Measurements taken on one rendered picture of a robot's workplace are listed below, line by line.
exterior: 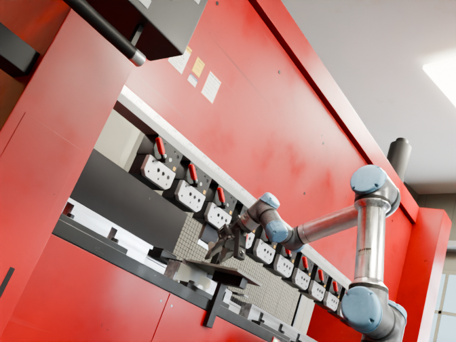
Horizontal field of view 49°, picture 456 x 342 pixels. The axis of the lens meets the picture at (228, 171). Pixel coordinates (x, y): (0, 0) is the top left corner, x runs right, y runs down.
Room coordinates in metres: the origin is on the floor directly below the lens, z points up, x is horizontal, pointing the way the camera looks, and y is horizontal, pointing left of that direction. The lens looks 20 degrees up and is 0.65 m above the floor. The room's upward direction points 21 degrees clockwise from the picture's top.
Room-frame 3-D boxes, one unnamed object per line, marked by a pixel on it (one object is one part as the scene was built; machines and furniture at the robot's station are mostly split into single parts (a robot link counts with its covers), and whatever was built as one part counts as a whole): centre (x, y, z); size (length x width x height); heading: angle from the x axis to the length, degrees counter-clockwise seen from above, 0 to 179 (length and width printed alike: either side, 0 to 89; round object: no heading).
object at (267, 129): (2.62, -0.46, 1.74); 3.00 x 0.08 x 0.80; 137
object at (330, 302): (3.01, -0.82, 1.26); 0.15 x 0.09 x 0.17; 137
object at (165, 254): (2.27, 0.09, 1.01); 0.26 x 0.12 x 0.05; 47
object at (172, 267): (2.19, -0.06, 0.92); 0.39 x 0.06 x 0.10; 137
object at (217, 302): (2.02, -0.16, 0.88); 0.14 x 0.04 x 0.22; 47
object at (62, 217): (1.67, 0.34, 0.89); 0.30 x 0.05 x 0.03; 137
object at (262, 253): (2.42, -0.28, 1.26); 0.15 x 0.09 x 0.17; 137
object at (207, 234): (2.15, -0.02, 1.13); 0.10 x 0.02 x 0.10; 137
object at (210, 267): (2.05, -0.13, 1.00); 0.26 x 0.18 x 0.01; 47
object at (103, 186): (2.32, 0.51, 1.12); 1.13 x 0.02 x 0.44; 137
